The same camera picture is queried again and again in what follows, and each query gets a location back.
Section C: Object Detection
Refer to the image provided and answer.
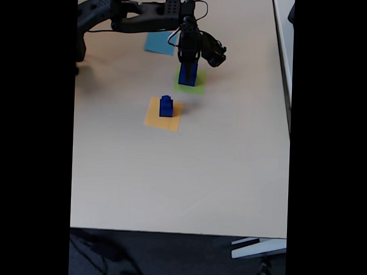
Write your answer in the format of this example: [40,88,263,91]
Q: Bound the large blue cube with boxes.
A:
[177,61,199,87]

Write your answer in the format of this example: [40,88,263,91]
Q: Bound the medium blue cube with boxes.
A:
[158,101,175,118]

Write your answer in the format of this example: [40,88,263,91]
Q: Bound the green paper square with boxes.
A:
[172,65,208,96]

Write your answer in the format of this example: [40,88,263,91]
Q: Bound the blue paper square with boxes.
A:
[143,30,180,57]

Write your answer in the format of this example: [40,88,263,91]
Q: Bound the orange paper square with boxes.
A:
[143,96,184,133]

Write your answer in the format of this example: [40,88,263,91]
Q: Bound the white neighbouring desk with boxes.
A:
[267,0,296,138]

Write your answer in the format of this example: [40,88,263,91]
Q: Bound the white table foot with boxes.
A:
[230,236,287,261]

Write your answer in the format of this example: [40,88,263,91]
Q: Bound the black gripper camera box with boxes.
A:
[200,31,229,68]

